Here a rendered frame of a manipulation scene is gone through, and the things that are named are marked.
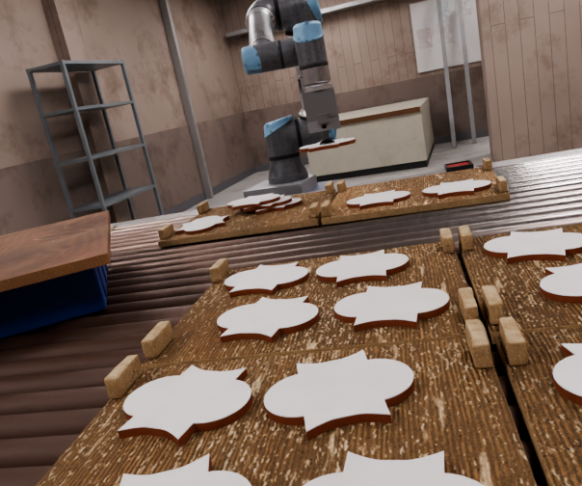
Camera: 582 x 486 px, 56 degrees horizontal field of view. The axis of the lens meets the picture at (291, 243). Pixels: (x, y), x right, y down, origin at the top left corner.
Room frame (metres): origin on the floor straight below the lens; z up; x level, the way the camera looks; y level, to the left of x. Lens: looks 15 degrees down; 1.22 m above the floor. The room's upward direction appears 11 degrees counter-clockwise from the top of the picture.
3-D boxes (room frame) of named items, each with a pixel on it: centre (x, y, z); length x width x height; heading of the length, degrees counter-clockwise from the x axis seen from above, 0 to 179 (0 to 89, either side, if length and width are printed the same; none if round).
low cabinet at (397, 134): (8.19, -1.51, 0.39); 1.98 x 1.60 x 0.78; 160
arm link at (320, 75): (1.47, -0.14, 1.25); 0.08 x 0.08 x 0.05
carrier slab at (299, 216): (1.45, 0.08, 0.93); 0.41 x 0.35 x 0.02; 75
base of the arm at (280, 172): (2.05, -0.04, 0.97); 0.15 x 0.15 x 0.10
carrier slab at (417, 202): (1.33, -0.32, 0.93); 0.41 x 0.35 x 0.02; 74
